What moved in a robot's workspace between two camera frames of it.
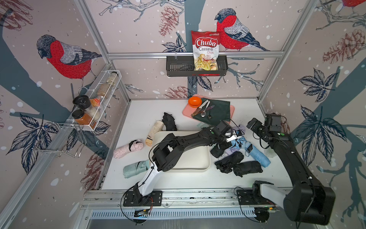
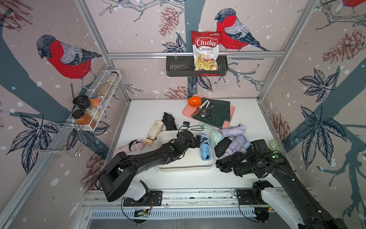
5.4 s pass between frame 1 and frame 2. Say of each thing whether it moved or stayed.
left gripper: moved
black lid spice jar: stayed
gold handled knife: stayed
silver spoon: stayed
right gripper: moved
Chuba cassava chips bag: stayed
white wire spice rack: stayed
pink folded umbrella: stayed
